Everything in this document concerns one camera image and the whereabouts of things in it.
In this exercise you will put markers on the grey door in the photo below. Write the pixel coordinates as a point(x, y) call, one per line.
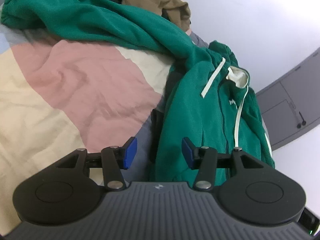
point(280, 105)

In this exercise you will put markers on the checked bedspread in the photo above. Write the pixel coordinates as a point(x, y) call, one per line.
point(75, 80)

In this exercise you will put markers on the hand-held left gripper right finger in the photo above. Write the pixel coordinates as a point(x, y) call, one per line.
point(187, 152)

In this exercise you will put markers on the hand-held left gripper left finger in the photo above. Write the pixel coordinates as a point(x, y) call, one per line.
point(130, 152)

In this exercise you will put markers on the green hoodie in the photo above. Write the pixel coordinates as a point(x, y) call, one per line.
point(195, 105)

